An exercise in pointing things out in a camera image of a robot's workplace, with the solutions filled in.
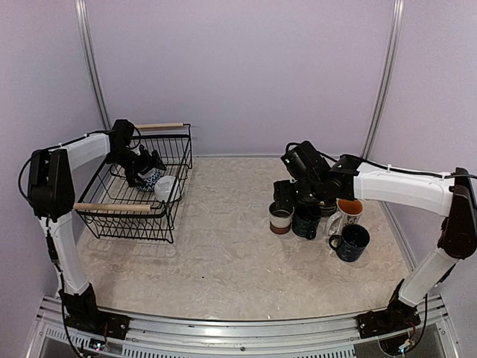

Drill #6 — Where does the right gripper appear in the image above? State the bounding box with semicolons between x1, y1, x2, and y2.
274;178;323;209

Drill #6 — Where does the white floral print mug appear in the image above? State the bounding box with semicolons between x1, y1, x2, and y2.
325;199;364;236

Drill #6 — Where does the left aluminium frame post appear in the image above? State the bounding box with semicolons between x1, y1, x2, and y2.
74;0;112;130

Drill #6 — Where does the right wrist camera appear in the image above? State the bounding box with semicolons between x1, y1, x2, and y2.
280;140;331;180

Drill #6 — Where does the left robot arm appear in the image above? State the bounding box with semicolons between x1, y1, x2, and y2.
26;119;166;332

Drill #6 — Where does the plain white bowl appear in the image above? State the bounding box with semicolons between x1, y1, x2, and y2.
154;175;181;203

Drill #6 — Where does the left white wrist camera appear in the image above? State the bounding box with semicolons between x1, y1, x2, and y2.
138;168;156;180

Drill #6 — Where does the black wire dish rack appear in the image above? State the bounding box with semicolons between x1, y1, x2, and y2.
75;123;193;244

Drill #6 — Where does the aluminium frame post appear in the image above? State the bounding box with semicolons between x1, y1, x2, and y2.
361;0;405;159
74;0;112;130

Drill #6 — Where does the right aluminium frame post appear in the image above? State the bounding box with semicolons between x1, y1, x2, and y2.
361;0;405;159

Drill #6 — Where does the brown striped ceramic cup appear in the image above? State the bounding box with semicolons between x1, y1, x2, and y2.
268;203;294;235

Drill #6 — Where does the woven bamboo plate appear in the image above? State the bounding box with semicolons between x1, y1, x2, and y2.
320;202;336;210

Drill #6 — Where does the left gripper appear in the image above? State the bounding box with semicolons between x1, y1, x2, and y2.
107;146;166;186

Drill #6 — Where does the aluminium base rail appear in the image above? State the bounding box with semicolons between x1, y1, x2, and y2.
21;295;464;357

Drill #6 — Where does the navy blue ceramic mug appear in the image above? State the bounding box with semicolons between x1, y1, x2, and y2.
329;224;370;263

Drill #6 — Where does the blue patterned white bowl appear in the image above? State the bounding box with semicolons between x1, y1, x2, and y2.
136;168;161;192

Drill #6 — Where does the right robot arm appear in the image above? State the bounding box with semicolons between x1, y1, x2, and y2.
274;151;476;331

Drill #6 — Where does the dark green ceramic mug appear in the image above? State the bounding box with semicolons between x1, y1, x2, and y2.
291;206;322;240

